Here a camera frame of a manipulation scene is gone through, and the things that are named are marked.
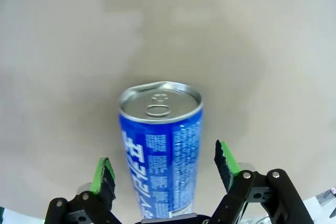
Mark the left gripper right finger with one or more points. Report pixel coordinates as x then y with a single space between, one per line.
228 163

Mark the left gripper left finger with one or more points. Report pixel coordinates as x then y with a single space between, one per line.
102 179

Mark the blue drink can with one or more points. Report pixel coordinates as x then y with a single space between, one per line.
162 155

